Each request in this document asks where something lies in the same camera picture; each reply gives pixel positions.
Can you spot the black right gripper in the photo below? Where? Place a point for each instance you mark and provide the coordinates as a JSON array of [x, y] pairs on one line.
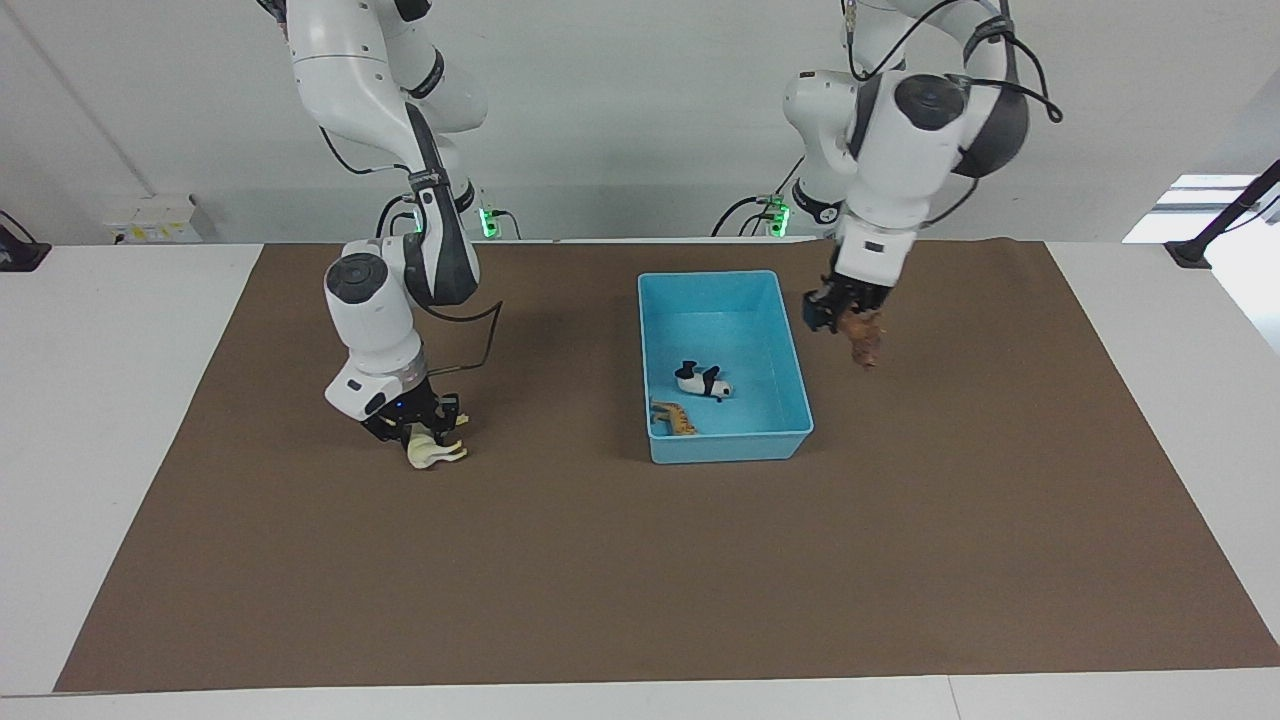
[[395, 415]]

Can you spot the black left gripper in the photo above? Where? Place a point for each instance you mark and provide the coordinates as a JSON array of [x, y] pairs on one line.
[[855, 293]]

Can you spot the cream horse toy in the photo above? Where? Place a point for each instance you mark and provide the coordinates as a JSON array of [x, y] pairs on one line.
[[425, 455]]

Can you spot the brown lion toy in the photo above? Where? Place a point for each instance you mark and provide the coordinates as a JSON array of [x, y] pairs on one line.
[[862, 340]]

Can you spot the black white panda toy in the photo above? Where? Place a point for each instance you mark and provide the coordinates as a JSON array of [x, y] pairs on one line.
[[690, 380]]

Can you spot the orange striped tiger toy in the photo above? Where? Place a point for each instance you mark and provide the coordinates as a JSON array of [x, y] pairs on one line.
[[672, 415]]

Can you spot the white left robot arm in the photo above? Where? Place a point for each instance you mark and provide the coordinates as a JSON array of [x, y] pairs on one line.
[[900, 150]]

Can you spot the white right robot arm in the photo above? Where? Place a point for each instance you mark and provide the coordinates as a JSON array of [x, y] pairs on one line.
[[370, 300]]

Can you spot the light blue storage box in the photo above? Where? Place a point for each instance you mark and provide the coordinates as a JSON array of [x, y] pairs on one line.
[[740, 320]]

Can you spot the white yellow power box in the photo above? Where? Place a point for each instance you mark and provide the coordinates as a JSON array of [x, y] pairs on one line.
[[160, 220]]

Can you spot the brown table mat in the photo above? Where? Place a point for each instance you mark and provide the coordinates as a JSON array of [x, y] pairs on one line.
[[600, 560]]

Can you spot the black angled stand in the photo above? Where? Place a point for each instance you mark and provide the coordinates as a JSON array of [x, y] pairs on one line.
[[1190, 252]]

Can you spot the black stand base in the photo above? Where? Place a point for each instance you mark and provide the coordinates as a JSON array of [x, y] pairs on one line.
[[20, 255]]

